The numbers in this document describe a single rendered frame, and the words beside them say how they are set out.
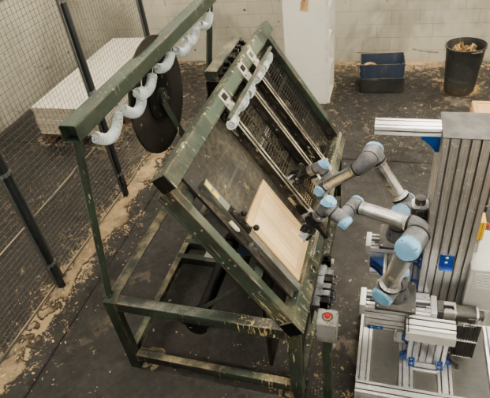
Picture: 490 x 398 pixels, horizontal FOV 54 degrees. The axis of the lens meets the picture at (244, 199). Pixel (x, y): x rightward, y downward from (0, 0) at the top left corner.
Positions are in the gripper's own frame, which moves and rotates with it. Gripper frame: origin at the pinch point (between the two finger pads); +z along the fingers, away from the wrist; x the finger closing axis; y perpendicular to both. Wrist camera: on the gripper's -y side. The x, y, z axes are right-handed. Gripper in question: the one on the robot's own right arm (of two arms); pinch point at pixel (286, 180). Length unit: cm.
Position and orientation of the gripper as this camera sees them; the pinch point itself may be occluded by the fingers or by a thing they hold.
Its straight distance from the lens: 350.3
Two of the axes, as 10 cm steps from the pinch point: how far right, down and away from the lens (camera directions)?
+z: -7.4, 3.4, 5.8
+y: -2.8, 6.3, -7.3
